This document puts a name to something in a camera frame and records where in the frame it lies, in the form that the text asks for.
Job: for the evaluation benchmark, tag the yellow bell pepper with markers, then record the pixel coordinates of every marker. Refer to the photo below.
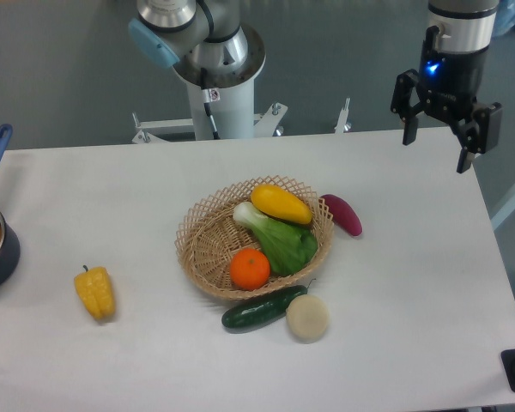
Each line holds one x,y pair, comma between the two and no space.
94,289

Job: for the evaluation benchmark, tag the orange fruit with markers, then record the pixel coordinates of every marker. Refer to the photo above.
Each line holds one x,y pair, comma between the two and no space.
249,269

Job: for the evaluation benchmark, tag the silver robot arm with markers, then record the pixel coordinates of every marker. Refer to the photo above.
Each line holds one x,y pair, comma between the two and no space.
218,58

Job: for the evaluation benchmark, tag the purple sweet potato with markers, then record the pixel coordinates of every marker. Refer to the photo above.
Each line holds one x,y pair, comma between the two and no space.
343,215

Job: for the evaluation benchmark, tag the round cream cake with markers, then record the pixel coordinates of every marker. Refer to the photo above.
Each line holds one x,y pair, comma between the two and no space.
308,318

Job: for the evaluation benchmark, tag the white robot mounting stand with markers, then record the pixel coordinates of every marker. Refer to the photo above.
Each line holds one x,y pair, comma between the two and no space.
216,113

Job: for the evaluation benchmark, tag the woven wicker basket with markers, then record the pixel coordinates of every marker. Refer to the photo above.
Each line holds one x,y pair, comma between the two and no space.
208,238

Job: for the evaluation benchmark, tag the green bok choy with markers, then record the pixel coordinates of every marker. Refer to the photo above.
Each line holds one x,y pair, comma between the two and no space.
289,248

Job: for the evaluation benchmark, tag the dark green cucumber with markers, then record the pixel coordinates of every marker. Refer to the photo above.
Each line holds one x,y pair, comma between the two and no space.
263,310

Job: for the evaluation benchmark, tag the yellow mango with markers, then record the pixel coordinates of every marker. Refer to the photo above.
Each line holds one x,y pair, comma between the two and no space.
281,204

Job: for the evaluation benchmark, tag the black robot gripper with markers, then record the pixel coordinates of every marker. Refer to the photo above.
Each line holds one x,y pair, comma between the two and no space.
447,86

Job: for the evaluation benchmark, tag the blue plastic bag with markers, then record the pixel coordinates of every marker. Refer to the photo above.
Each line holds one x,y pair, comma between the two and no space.
505,18

